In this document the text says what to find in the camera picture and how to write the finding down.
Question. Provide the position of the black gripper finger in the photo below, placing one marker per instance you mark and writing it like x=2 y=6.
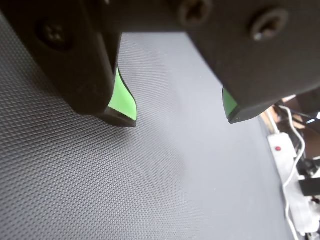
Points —
x=75 y=55
x=262 y=65

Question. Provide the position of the grey textured mat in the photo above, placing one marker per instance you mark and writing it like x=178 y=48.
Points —
x=125 y=175

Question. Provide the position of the white power strip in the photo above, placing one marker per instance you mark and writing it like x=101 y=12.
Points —
x=287 y=155

